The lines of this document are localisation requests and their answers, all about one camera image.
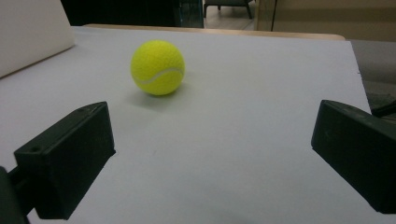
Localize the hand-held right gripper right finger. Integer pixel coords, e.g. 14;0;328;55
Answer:
310;99;396;215

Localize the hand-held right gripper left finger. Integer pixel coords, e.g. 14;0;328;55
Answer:
13;101;117;221

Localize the yellow tennis ball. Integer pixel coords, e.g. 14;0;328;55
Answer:
130;39;186;96

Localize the white box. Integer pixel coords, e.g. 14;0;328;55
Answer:
0;0;77;79

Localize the dark glass panel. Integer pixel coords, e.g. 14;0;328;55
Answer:
174;0;205;29

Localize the dark chair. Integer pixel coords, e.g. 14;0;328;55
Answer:
203;0;254;20

